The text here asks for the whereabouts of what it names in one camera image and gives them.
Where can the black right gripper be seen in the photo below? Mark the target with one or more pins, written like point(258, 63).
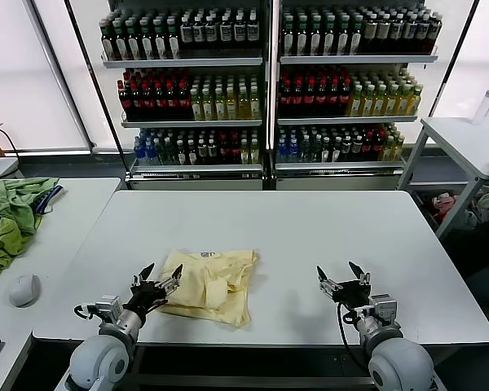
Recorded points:
point(352, 294)

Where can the green soda bottle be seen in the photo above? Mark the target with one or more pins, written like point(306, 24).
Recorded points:
point(303, 150)
point(170, 152)
point(160, 152)
point(314, 150)

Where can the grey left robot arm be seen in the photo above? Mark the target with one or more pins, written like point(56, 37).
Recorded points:
point(102, 358)

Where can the red cap cola bottle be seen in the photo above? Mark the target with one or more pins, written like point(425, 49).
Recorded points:
point(377, 150)
point(171, 102)
point(148, 102)
point(223, 152)
point(309, 97)
point(367, 150)
point(333, 97)
point(320, 97)
point(136, 102)
point(159, 102)
point(183, 102)
point(344, 97)
point(233, 152)
point(124, 102)
point(297, 97)
point(285, 97)

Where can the white label dark bottle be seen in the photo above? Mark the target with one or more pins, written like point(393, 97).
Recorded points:
point(225, 33)
point(212, 33)
point(239, 33)
point(252, 33)
point(202, 152)
point(212, 152)
point(186, 33)
point(346, 150)
point(356, 150)
point(199, 33)

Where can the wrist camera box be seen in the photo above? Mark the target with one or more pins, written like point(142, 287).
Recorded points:
point(385, 307)
point(108, 307)

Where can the green garment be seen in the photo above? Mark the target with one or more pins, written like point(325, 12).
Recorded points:
point(8, 244)

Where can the pink red cloth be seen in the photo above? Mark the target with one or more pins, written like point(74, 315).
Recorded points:
point(444, 205)

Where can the blue label water bottle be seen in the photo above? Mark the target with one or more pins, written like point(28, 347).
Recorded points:
point(293, 150)
point(282, 150)
point(139, 152)
point(149, 152)

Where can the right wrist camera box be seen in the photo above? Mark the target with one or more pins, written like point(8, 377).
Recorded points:
point(385, 307)

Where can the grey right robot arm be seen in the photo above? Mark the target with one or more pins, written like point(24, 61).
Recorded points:
point(399, 362)

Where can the pale yellow t-shirt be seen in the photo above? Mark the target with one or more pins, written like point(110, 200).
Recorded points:
point(212, 281)

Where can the navy striped garment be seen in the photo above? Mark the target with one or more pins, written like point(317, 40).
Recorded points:
point(49, 197)

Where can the grey side table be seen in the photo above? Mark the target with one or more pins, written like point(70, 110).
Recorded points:
point(456, 134)

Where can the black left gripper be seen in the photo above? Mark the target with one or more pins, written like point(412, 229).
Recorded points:
point(146, 297)

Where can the yellow juice bottle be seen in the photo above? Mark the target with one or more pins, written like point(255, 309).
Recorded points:
point(231, 106)
point(388, 150)
point(367, 104)
point(243, 106)
point(402, 104)
point(219, 106)
point(254, 152)
point(355, 104)
point(399, 150)
point(390, 104)
point(255, 106)
point(208, 106)
point(244, 152)
point(379, 104)
point(196, 106)
point(414, 104)

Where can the green cap tea bottle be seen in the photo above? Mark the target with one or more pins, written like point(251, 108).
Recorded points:
point(147, 40)
point(324, 150)
point(107, 40)
point(335, 150)
point(160, 40)
point(173, 40)
point(288, 40)
point(120, 40)
point(133, 40)
point(355, 40)
point(302, 40)
point(315, 40)
point(329, 40)
point(191, 152)
point(181, 152)
point(342, 40)

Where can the tan label dark bottle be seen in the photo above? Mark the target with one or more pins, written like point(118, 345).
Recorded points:
point(383, 34)
point(371, 34)
point(434, 34)
point(422, 34)
point(409, 34)
point(396, 34)

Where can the grey window mullion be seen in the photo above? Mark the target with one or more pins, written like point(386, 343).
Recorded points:
point(60, 65)

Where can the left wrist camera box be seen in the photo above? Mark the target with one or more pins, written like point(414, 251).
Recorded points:
point(108, 307)

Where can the slim black pole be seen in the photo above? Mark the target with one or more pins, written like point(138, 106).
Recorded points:
point(89, 65)
point(454, 61)

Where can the metal bottle shelf rack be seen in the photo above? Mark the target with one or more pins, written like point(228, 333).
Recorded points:
point(350, 59)
point(179, 62)

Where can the white computer mouse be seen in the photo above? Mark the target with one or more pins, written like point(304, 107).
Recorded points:
point(23, 290)

